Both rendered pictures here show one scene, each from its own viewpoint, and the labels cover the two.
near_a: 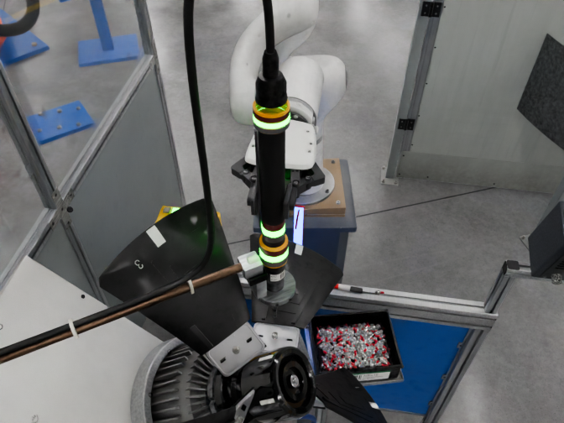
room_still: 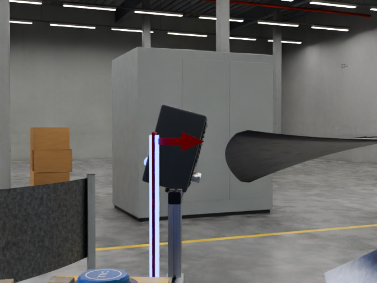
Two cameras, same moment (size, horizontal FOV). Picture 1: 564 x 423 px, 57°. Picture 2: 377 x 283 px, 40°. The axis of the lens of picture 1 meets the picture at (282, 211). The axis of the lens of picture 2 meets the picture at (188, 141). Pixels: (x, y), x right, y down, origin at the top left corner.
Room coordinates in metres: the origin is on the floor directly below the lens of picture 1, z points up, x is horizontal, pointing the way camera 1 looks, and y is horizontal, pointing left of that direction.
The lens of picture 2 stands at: (0.87, 0.61, 1.20)
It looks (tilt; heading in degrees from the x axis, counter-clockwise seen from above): 1 degrees down; 264
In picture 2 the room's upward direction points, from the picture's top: straight up
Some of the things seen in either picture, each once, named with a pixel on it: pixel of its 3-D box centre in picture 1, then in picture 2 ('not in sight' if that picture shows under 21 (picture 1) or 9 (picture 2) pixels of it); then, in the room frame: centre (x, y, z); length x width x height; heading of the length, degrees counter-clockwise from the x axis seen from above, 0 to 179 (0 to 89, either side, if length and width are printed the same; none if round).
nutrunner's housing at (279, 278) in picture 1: (273, 202); not in sight; (0.50, 0.01, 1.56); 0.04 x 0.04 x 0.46
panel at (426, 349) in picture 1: (323, 357); not in sight; (0.84, -0.14, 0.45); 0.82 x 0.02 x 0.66; 81
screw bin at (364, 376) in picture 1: (352, 347); not in sight; (0.66, -0.18, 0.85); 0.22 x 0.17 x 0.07; 96
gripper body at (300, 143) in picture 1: (283, 149); not in sight; (0.60, 0.00, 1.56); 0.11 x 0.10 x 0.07; 171
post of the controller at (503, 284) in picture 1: (500, 288); (174, 233); (0.77, -0.57, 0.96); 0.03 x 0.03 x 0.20; 81
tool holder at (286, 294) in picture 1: (268, 273); not in sight; (0.49, 0.02, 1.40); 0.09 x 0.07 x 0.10; 116
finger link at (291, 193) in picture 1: (297, 195); not in sight; (0.51, -0.02, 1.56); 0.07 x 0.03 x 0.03; 171
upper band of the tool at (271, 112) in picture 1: (271, 115); not in sight; (0.50, 0.01, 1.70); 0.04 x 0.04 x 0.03
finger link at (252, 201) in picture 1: (248, 190); not in sight; (0.52, 0.05, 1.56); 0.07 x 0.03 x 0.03; 171
